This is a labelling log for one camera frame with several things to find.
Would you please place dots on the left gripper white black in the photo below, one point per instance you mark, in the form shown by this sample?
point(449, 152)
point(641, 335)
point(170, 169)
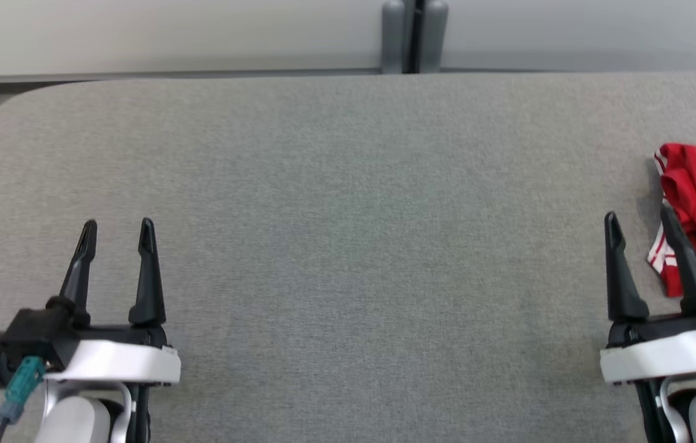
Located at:
point(120, 363)

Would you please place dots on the grey cylindrical post bumper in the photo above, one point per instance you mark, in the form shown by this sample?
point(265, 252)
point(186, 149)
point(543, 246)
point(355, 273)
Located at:
point(436, 37)
point(393, 37)

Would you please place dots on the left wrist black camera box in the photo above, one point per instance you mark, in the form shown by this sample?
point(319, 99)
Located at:
point(28, 335)

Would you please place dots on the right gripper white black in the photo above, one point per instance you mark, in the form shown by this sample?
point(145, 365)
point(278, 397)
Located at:
point(661, 354)

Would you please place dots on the dark grey partition frame post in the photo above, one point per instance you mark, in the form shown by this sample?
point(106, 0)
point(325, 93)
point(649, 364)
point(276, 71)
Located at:
point(414, 37)

